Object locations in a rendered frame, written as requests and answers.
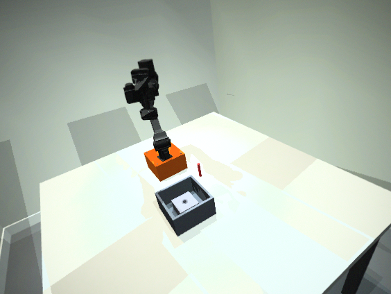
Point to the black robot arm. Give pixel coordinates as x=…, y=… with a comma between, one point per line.
x=161, y=141

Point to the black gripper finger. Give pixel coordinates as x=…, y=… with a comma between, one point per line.
x=140, y=81
x=148, y=113

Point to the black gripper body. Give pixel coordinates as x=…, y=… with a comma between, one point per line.
x=148, y=93

